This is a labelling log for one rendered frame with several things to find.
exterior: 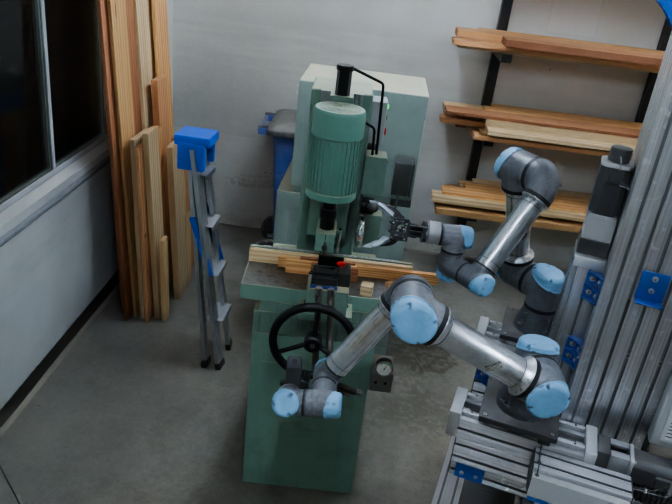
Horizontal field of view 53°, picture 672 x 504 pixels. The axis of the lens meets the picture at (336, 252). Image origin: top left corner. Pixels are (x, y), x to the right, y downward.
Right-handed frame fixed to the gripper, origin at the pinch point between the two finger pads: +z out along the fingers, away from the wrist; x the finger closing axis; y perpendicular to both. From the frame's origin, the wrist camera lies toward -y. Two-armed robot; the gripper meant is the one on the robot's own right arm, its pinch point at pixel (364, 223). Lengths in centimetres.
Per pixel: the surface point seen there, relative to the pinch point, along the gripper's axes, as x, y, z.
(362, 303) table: 28.4, -8.3, -3.5
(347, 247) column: 13.7, -39.8, 3.2
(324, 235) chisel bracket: 7.3, -13.6, 12.6
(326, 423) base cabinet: 80, -24, 3
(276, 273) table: 23.5, -17.3, 27.9
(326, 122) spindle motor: -30.5, 1.5, 16.7
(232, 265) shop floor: 57, -212, 70
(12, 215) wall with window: 20, -48, 137
